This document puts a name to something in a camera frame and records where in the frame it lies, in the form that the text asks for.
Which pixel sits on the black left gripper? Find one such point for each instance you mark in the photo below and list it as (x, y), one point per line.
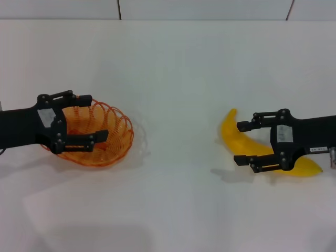
(23, 126)

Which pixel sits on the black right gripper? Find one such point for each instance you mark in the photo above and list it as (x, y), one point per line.
(312, 134)

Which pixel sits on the yellow banana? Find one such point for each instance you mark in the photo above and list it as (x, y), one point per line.
(231, 132)

